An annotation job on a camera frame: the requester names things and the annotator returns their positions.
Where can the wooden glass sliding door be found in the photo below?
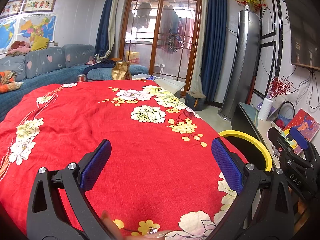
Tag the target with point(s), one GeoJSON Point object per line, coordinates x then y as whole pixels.
{"type": "Point", "coordinates": [161, 35]}

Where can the red floral tablecloth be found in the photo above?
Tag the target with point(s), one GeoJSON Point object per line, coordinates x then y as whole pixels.
{"type": "Point", "coordinates": [161, 173]}

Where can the silver tower air conditioner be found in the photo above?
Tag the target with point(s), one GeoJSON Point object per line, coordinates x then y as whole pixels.
{"type": "Point", "coordinates": [244, 63]}

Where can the blue window curtain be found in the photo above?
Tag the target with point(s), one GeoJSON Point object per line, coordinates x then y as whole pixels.
{"type": "Point", "coordinates": [213, 48]}

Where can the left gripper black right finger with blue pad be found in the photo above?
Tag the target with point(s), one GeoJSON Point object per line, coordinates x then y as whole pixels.
{"type": "Point", "coordinates": [262, 208]}

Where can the red berry branch decoration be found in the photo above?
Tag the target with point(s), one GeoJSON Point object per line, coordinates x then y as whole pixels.
{"type": "Point", "coordinates": [279, 87]}

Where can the colourful painting canvas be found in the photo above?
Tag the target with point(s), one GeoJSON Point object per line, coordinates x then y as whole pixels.
{"type": "Point", "coordinates": [305, 124]}

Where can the blue fabric sofa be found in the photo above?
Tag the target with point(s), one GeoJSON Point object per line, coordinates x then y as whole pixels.
{"type": "Point", "coordinates": [55, 65]}

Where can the dark tv cabinet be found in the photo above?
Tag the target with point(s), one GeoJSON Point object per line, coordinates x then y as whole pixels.
{"type": "Point", "coordinates": [246, 120]}

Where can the grey coffee table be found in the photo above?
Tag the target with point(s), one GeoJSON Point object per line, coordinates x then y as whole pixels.
{"type": "Point", "coordinates": [173, 86]}

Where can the red metal can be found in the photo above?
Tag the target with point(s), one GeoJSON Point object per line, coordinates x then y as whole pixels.
{"type": "Point", "coordinates": [82, 78]}

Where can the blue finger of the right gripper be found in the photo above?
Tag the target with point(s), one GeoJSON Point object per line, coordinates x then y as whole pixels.
{"type": "Point", "coordinates": [299, 138]}

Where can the yellow pillow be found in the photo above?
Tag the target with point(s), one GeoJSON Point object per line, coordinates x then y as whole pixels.
{"type": "Point", "coordinates": [40, 43]}

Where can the blue storage stool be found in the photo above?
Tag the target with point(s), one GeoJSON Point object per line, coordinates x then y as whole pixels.
{"type": "Point", "coordinates": [195, 100]}

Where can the white paper towel roll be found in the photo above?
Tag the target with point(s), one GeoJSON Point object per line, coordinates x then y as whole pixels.
{"type": "Point", "coordinates": [265, 109]}

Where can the person's left hand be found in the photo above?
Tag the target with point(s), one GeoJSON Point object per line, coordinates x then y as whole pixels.
{"type": "Point", "coordinates": [112, 227]}

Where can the gold paper bag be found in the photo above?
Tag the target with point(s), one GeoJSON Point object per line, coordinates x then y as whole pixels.
{"type": "Point", "coordinates": [121, 71]}

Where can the yellow rimmed black trash bin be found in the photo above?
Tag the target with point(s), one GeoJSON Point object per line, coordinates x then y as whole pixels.
{"type": "Point", "coordinates": [254, 151]}

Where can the wall map poster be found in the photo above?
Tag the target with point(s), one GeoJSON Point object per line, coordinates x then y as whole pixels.
{"type": "Point", "coordinates": [25, 28]}

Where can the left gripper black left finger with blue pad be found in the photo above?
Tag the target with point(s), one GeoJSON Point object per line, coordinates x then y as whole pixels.
{"type": "Point", "coordinates": [47, 217]}

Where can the wall mounted television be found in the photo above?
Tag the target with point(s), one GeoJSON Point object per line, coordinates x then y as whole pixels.
{"type": "Point", "coordinates": [304, 27]}

